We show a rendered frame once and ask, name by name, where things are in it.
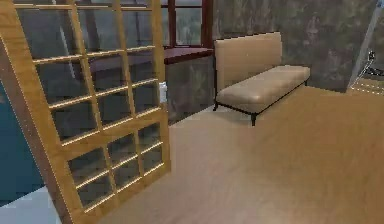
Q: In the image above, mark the wooden glass-paned room door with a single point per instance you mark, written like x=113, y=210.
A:
x=151, y=123

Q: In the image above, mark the dark red framed window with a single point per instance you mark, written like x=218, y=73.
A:
x=188, y=53

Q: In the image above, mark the beige sofa with black legs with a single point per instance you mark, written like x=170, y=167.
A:
x=260, y=88

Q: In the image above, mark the grey room door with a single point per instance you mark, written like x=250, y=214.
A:
x=363, y=46

